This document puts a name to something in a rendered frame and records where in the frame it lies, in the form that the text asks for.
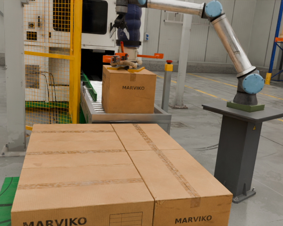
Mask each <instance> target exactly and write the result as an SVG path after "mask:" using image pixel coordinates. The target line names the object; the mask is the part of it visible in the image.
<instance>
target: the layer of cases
mask: <svg viewBox="0 0 283 226"><path fill-rule="evenodd" d="M232 197H233V194H232V193H231V192H230V191H229V190H228V189H227V188H225V187H224V186H223V185H222V184H221V183H220V182H219V181H218V180H217V179H216V178H215V177H214V176H212V175H211V174H210V173H209V172H208V171H207V170H206V169H205V168H204V167H203V166H202V165H201V164H199V162H198V161H196V160H195V159H194V158H193V157H192V156H191V155H190V154H189V153H188V152H187V151H186V150H185V149H184V148H183V147H181V146H180V145H179V144H178V143H177V142H176V141H175V140H174V139H173V138H172V137H171V136H170V135H168V134H167V133H166V132H165V131H164V130H163V129H162V128H161V127H160V126H159V125H158V124H33V127H32V131H31V135H30V139H29V143H28V146H27V151H26V155H25V158H24V162H23V166H22V170H21V174H20V178H19V181H18V186H17V189H16V193H15V197H14V200H13V205H12V208H11V226H228V221H229V216H230V208H231V203H232Z"/></svg>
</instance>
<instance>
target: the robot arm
mask: <svg viewBox="0 0 283 226"><path fill-rule="evenodd" d="M128 4H136V5H137V6H138V7H140V8H151V9H159V10H165V11H171V12H177V13H185V14H191V15H197V16H200V18H204V19H209V21H210V22H211V23H212V25H213V27H214V29H215V31H216V33H217V35H218V37H219V39H220V41H221V42H222V44H223V46H224V48H225V50H226V52H227V54H228V56H229V58H230V60H231V61H232V63H233V65H234V67H235V69H236V71H237V79H238V87H237V93H236V95H235V97H234V99H233V102H234V103H237V104H243V105H257V104H258V101H257V97H256V94H257V93H258V92H260V91H261V90H262V88H263V86H264V80H263V78H262V77H261V76H260V75H259V71H258V70H257V69H256V67H255V66H252V65H251V63H250V61H249V60H248V58H247V56H246V54H245V52H244V50H243V48H242V46H241V44H240V42H239V40H238V38H237V37H236V35H235V33H234V31H233V29H232V27H231V25H230V23H229V21H228V19H227V17H226V15H225V13H224V11H223V9H222V5H221V3H220V2H219V1H216V0H212V1H210V2H208V3H202V4H195V3H189V2H183V1H177V0H116V7H115V11H116V12H117V14H118V17H117V18H116V19H115V21H114V25H113V26H112V28H111V33H110V38H111V37H112V35H113V33H114V32H115V31H116V28H117V29H119V28H120V29H124V32H125V34H126V36H127V38H128V40H129V32H128V27H127V26H126V24H127V22H125V21H124V20H125V15H126V13H127V10H128Z"/></svg>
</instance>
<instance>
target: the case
mask: <svg viewBox="0 0 283 226"><path fill-rule="evenodd" d="M109 66H110V65H103V70H102V101H101V104H102V106H103V108H104V111H105V113H153V112H154V102H155V87H156V76H157V75H156V74H154V73H152V72H150V71H148V70H146V69H143V70H141V71H140V72H131V71H128V70H127V69H124V68H122V69H119V70H107V67H109Z"/></svg>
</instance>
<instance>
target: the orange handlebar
mask: <svg viewBox="0 0 283 226"><path fill-rule="evenodd" d="M118 56H119V57H120V58H121V57H122V56H121V55H118ZM137 57H145V58H158V57H159V55H157V56H149V55H137ZM105 60H106V61H110V60H111V58H105Z"/></svg>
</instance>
